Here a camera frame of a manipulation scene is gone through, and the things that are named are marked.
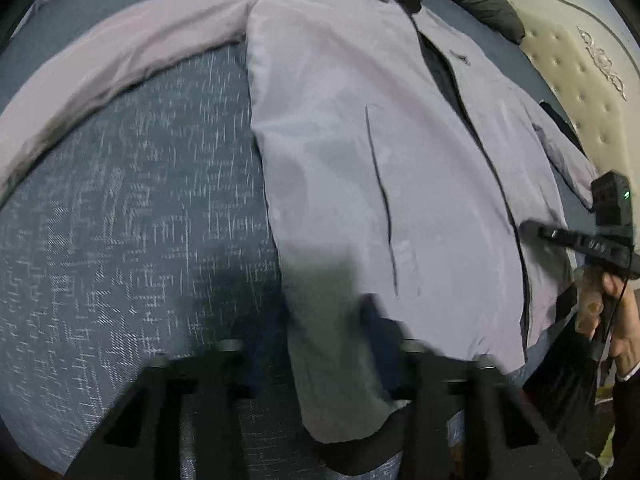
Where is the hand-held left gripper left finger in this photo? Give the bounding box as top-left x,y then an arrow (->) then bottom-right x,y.
65,337 -> 266,480

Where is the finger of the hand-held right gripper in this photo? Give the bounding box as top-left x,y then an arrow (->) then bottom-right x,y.
520,219 -> 569,248

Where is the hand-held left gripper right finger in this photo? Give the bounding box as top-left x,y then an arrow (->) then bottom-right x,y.
360,293 -> 582,480

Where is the grey jacket with black trim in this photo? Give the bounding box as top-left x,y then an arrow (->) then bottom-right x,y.
0,0 -> 601,476

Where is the person's right forearm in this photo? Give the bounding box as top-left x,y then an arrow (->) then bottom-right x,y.
606,360 -> 640,480

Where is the person's right hand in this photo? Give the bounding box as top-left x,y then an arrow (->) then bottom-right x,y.
573,265 -> 640,381

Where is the cream tufted bed headboard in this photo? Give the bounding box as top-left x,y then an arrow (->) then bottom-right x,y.
491,0 -> 640,206

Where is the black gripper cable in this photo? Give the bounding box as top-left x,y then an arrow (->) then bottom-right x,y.
592,272 -> 630,411

